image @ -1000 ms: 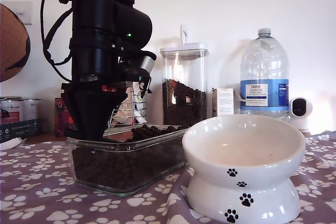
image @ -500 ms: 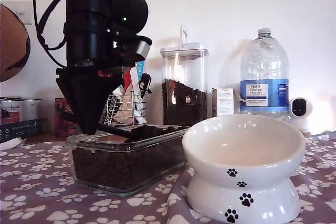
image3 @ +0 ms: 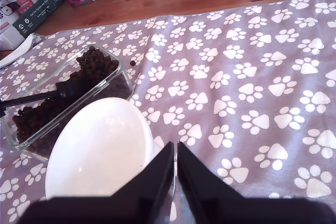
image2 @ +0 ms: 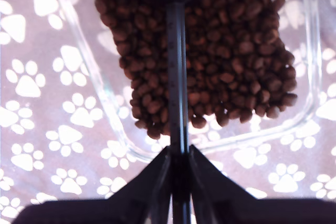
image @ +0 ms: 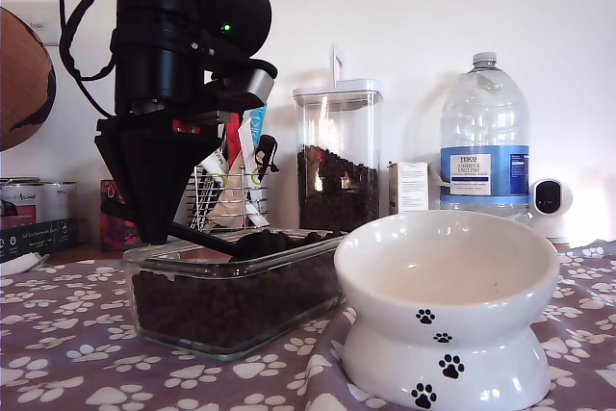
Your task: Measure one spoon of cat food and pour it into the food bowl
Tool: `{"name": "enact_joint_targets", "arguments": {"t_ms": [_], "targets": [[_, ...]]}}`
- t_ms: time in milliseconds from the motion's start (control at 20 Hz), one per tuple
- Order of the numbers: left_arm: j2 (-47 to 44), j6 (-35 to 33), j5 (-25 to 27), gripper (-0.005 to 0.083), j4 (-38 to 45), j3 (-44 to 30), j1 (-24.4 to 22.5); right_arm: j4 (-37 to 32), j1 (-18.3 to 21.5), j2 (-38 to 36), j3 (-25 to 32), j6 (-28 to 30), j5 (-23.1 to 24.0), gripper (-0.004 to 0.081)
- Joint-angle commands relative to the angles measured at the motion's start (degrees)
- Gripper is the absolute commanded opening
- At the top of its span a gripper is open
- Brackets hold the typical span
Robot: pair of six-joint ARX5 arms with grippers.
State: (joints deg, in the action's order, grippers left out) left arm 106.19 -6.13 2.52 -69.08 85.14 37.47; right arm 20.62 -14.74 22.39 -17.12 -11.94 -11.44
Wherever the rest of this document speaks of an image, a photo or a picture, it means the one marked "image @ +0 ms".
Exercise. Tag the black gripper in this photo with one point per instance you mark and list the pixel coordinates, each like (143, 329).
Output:
(159, 88)

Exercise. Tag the black plastic measuring scoop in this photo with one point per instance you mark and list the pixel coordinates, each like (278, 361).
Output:
(202, 237)

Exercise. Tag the rectangular glass food container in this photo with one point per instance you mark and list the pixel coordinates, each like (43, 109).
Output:
(202, 274)

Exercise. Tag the brown cat kibble heap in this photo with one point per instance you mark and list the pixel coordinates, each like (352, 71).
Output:
(216, 310)

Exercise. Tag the white paw print bowl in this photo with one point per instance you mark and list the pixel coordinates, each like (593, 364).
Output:
(433, 334)

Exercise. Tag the white sachet green print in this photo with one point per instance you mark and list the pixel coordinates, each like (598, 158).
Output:
(216, 161)

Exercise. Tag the floral tissue box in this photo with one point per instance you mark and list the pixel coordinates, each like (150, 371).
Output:
(113, 233)

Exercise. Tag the white labelled tin can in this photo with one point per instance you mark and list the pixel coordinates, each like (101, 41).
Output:
(60, 199)
(24, 199)

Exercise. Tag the red sachet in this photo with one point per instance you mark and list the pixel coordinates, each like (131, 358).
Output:
(234, 146)

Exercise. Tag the beige pouch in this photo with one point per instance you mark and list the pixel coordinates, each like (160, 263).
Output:
(231, 199)

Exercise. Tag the plain white sachet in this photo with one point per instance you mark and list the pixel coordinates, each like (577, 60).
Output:
(248, 146)

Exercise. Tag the blue sachet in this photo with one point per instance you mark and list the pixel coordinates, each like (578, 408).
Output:
(259, 124)

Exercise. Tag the black clip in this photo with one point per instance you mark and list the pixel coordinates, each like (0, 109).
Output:
(267, 148)

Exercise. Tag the dark printed cardboard box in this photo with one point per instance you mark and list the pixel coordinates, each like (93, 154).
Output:
(38, 238)

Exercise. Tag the brown globe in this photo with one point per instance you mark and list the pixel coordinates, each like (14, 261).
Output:
(24, 84)

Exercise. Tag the tall clear kibble jar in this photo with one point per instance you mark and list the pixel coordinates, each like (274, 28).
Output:
(337, 199)

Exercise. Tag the grey paw print cloth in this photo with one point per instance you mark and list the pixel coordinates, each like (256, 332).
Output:
(72, 372)

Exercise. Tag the small white carton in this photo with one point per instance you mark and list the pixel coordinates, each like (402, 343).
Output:
(409, 187)

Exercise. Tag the large clear water bottle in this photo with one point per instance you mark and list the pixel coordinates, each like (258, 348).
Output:
(481, 175)

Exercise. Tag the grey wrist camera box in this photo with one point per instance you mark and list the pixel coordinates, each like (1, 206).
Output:
(260, 84)

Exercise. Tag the white wall switch plate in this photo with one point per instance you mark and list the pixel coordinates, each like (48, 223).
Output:
(45, 26)

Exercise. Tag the small white round camera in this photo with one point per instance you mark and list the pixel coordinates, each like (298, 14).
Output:
(551, 199)

